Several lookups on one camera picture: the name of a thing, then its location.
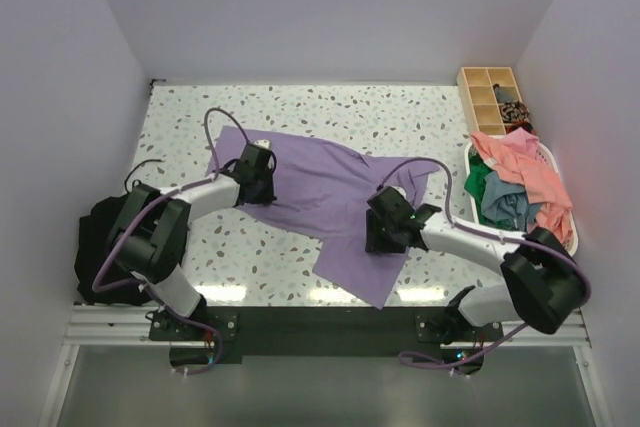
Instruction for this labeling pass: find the purple t shirt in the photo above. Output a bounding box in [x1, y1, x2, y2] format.
[239, 130, 438, 309]

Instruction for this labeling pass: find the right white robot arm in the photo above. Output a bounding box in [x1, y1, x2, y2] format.
[365, 187, 591, 343]

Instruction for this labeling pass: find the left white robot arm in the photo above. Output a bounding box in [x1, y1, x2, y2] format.
[92, 140, 277, 339]

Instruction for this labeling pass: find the green t shirt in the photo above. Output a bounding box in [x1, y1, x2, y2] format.
[464, 154, 496, 227]

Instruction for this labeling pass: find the blue t shirt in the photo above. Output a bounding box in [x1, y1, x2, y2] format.
[481, 171, 542, 231]

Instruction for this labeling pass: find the pink t shirt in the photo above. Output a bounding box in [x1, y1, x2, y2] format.
[471, 129, 579, 255]

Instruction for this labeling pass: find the wooden compartment box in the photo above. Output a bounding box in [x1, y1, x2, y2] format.
[457, 67, 526, 136]

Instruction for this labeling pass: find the black folded t shirt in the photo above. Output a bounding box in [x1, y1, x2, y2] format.
[74, 185, 201, 317]

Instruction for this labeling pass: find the patterned cloth in box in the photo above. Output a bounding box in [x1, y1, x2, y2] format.
[492, 84, 530, 133]

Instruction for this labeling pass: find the white laundry basket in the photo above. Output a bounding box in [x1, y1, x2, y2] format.
[463, 142, 579, 257]

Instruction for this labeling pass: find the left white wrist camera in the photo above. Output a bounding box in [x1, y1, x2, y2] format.
[253, 139, 271, 150]

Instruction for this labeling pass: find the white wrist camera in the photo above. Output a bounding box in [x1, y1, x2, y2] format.
[390, 186, 407, 200]
[253, 139, 271, 150]

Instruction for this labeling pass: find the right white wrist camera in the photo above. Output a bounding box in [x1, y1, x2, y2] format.
[390, 186, 407, 200]

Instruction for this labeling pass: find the black cable on table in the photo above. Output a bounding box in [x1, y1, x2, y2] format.
[123, 158, 165, 194]

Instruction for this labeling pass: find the black mounting base plate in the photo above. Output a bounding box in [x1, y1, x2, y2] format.
[145, 306, 503, 375]

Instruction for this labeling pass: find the aluminium rail frame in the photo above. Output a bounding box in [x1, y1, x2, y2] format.
[65, 274, 590, 347]

